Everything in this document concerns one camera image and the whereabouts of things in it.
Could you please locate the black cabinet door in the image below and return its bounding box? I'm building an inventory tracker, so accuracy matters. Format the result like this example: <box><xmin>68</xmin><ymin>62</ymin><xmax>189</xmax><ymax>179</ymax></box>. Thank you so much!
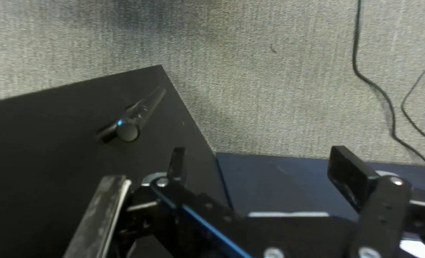
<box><xmin>0</xmin><ymin>64</ymin><xmax>234</xmax><ymax>258</ymax></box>

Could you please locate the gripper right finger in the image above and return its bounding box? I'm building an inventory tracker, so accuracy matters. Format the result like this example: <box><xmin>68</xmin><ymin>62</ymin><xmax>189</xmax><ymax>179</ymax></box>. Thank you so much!
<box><xmin>327</xmin><ymin>145</ymin><xmax>425</xmax><ymax>258</ymax></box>

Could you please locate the black cabinet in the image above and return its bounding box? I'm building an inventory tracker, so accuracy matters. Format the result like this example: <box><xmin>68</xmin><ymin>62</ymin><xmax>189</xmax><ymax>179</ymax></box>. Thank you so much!
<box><xmin>0</xmin><ymin>64</ymin><xmax>425</xmax><ymax>258</ymax></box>

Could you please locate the black bar door handle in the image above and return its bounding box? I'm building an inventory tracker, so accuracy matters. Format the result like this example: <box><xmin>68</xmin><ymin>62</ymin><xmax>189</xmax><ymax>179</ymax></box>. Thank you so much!
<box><xmin>96</xmin><ymin>86</ymin><xmax>167</xmax><ymax>144</ymax></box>

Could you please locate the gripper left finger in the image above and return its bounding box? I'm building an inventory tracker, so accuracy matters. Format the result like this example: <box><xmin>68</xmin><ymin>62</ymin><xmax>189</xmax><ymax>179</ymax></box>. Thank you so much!
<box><xmin>64</xmin><ymin>147</ymin><xmax>281</xmax><ymax>258</ymax></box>

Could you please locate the black cable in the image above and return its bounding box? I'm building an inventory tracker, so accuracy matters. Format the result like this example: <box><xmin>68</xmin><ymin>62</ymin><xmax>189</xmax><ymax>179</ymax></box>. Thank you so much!
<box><xmin>352</xmin><ymin>0</ymin><xmax>425</xmax><ymax>166</ymax></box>
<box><xmin>401</xmin><ymin>66</ymin><xmax>425</xmax><ymax>144</ymax></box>

